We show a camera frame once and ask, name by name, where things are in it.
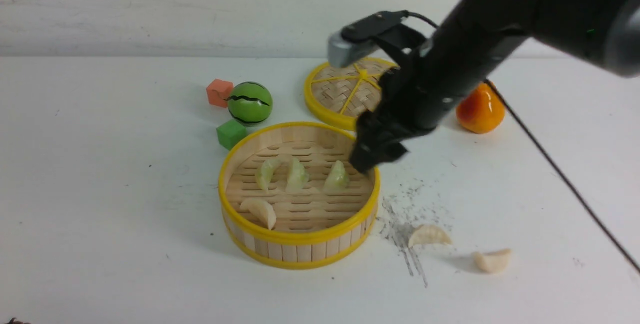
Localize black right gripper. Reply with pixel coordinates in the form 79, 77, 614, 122
349, 1, 528, 174

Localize pale green dumpling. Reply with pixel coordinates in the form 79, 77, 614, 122
254, 157, 282, 193
322, 160, 350, 194
285, 157, 309, 193

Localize white dumpling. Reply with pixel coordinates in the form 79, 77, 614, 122
471, 249, 512, 274
407, 225, 453, 248
239, 198, 277, 230

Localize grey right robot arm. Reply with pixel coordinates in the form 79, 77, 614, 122
331, 0, 639, 173

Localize woven bamboo steamer lid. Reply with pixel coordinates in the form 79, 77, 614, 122
303, 56, 396, 131

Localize bamboo steamer tray yellow rim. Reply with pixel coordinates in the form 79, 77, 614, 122
218, 122, 381, 270

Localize orange toy pear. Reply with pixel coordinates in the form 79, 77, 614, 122
455, 80, 506, 134

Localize green toy watermelon ball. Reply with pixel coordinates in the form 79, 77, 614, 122
226, 81, 274, 125

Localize green foam cube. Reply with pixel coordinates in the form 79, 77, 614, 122
215, 119, 248, 150

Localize orange foam cube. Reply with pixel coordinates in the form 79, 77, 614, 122
206, 78, 234, 108

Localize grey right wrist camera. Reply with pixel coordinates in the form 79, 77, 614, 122
327, 10, 426, 69

